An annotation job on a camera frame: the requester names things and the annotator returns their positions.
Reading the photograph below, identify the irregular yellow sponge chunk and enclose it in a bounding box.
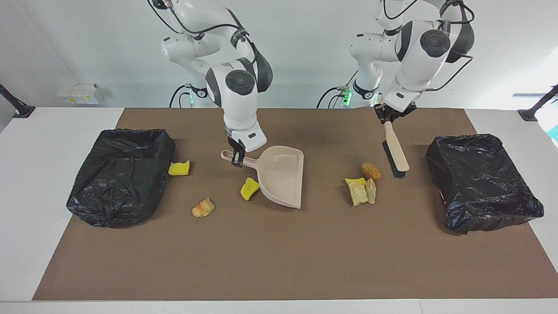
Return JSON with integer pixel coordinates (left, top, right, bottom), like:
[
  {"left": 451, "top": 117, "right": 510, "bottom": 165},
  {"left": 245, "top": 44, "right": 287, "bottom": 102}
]
[{"left": 240, "top": 177, "right": 261, "bottom": 201}]

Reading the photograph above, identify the beige brush with black bristles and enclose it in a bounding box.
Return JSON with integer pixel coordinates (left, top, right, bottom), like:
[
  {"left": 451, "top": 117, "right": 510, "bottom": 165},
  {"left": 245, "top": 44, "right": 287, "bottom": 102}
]
[{"left": 378, "top": 99, "right": 410, "bottom": 179}]

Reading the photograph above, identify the beige plastic dustpan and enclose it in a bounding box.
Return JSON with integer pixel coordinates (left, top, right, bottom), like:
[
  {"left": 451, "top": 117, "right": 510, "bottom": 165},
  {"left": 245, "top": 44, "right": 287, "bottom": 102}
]
[{"left": 221, "top": 146, "right": 305, "bottom": 209}]

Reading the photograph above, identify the brown fried croquette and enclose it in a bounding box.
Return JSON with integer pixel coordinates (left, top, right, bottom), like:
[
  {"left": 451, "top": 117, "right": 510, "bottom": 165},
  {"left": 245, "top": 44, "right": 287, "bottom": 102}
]
[{"left": 361, "top": 163, "right": 382, "bottom": 181}]

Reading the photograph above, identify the yellow sponge piece with notch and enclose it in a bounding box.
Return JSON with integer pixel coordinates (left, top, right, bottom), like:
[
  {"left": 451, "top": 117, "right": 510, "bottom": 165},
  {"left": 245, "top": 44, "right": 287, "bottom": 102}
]
[{"left": 168, "top": 160, "right": 191, "bottom": 177}]

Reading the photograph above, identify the small striped bread roll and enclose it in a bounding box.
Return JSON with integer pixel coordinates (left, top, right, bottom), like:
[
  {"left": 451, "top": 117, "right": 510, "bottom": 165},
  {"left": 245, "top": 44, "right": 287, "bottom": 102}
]
[{"left": 192, "top": 197, "right": 215, "bottom": 218}]

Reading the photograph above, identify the pale bread piece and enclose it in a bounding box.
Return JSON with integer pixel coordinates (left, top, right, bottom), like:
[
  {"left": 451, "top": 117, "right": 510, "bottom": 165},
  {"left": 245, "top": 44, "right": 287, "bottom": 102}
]
[{"left": 347, "top": 181, "right": 369, "bottom": 207}]

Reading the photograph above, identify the black trash bag bin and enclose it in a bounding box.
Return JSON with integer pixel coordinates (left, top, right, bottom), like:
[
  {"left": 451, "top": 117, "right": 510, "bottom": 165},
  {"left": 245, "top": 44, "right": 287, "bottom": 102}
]
[
  {"left": 66, "top": 128, "right": 177, "bottom": 229},
  {"left": 425, "top": 133, "right": 545, "bottom": 235}
]

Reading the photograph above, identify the brown table mat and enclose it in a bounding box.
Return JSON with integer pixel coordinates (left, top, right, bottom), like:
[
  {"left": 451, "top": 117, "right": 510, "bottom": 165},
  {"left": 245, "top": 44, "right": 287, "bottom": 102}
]
[{"left": 32, "top": 108, "right": 558, "bottom": 301}]

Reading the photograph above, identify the black clamp stand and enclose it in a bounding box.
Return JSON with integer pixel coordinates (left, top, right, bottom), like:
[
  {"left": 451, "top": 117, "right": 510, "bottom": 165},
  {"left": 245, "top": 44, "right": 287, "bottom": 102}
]
[
  {"left": 518, "top": 85, "right": 558, "bottom": 122},
  {"left": 0, "top": 84, "right": 36, "bottom": 119}
]

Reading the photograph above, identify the black left base cable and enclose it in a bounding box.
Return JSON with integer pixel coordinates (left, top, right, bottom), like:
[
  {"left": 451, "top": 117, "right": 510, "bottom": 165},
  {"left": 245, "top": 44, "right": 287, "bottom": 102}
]
[{"left": 317, "top": 86, "right": 351, "bottom": 109}]

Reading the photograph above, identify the black base cable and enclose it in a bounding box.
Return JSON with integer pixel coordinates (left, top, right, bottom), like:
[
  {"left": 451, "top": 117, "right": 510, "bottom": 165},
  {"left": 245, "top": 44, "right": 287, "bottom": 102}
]
[
  {"left": 169, "top": 84, "right": 193, "bottom": 108},
  {"left": 317, "top": 86, "right": 351, "bottom": 109}
]

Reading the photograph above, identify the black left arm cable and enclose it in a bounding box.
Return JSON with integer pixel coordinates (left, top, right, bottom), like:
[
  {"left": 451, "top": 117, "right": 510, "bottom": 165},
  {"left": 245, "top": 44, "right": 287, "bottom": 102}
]
[{"left": 384, "top": 0, "right": 476, "bottom": 92}]

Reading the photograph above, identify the black right base cable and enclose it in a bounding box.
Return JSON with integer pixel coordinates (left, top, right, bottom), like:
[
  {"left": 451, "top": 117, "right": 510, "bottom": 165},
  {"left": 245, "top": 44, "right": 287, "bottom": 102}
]
[{"left": 169, "top": 84, "right": 193, "bottom": 108}]

